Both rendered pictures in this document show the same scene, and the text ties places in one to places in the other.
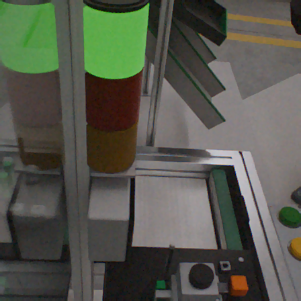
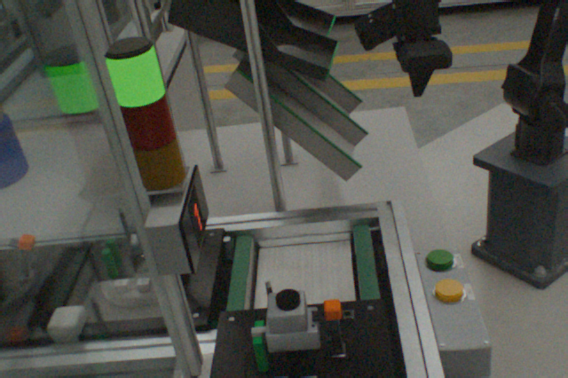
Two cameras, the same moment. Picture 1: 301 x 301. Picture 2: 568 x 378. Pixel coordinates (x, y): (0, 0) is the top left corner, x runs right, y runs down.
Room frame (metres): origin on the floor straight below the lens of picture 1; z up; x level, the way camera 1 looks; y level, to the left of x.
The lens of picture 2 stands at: (-0.31, -0.22, 1.61)
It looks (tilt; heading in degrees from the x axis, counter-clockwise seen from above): 32 degrees down; 13
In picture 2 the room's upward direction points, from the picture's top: 9 degrees counter-clockwise
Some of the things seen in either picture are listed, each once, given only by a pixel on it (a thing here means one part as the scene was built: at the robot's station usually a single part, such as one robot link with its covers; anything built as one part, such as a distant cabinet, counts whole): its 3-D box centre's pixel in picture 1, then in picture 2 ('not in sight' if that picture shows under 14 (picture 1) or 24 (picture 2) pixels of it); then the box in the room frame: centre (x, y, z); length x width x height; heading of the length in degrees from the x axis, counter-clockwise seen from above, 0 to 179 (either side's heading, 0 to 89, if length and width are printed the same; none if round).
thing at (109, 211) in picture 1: (110, 128); (156, 153); (0.27, 0.04, 1.29); 0.12 x 0.05 x 0.25; 6
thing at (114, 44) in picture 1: (113, 33); (135, 74); (0.27, 0.04, 1.38); 0.05 x 0.05 x 0.05
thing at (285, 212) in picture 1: (289, 217); (439, 261); (0.48, -0.27, 0.96); 0.04 x 0.04 x 0.02
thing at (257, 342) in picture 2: not in sight; (260, 354); (0.24, -0.04, 1.01); 0.01 x 0.01 x 0.05; 6
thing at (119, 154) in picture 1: (109, 136); (158, 159); (0.27, 0.04, 1.28); 0.05 x 0.05 x 0.05
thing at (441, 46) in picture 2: not in sight; (416, 16); (0.54, -0.25, 1.33); 0.19 x 0.06 x 0.08; 6
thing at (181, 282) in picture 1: (189, 287); (282, 318); (0.26, -0.07, 1.06); 0.08 x 0.04 x 0.07; 97
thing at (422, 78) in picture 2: not in sight; (419, 77); (0.52, -0.25, 1.25); 0.06 x 0.04 x 0.07; 96
